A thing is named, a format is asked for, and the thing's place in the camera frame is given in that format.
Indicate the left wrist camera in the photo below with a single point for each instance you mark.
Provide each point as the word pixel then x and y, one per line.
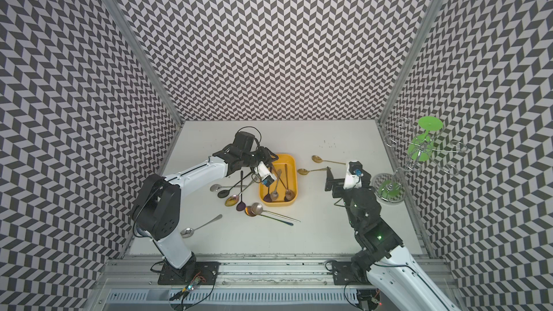
pixel 266 177

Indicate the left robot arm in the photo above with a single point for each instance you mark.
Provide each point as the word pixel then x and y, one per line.
pixel 156 211

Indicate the gold spoon plain handle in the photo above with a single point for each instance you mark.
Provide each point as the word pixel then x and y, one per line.
pixel 320 160

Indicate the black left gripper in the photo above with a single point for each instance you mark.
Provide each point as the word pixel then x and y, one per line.
pixel 266 158

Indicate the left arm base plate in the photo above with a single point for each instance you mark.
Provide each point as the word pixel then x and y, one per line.
pixel 208 270

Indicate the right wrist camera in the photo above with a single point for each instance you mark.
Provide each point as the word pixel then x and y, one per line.
pixel 354 174

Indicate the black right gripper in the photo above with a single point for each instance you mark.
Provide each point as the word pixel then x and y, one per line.
pixel 338 185

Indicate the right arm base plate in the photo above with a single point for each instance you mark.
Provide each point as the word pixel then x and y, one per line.
pixel 343 274

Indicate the aluminium front rail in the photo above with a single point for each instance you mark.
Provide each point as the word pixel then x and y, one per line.
pixel 236 270

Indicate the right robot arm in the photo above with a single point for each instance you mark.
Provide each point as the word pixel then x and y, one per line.
pixel 383 260

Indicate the rose gold long spoon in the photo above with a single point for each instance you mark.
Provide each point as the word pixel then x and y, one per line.
pixel 289 194

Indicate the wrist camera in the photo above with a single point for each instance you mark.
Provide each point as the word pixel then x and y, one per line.
pixel 354 174
pixel 266 177

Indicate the aluminium corner post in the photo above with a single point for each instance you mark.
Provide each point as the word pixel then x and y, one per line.
pixel 418 42
pixel 124 27

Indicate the dark purple spoon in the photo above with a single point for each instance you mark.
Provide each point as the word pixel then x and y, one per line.
pixel 241 204

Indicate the copper bowl spoon in pile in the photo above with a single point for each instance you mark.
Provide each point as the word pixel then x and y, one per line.
pixel 223 192

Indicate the plain silver spoon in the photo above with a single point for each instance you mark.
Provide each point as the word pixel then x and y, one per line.
pixel 189 231

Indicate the aluminium corner post left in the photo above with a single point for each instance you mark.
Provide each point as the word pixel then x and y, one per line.
pixel 124 27

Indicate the ornate silver spoon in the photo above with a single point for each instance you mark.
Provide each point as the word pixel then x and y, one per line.
pixel 275 193

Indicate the aluminium corner post right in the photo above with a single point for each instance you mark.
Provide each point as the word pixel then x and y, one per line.
pixel 418 42

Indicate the blue handled spoon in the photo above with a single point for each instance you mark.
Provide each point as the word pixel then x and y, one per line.
pixel 250 213

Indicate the gold bowl spoon in pile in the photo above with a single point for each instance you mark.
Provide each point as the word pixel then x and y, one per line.
pixel 232 200

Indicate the yellow plastic storage box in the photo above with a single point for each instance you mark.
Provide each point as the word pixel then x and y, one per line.
pixel 284 191

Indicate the silver long handled spoon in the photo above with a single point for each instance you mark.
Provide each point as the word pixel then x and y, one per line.
pixel 258 209

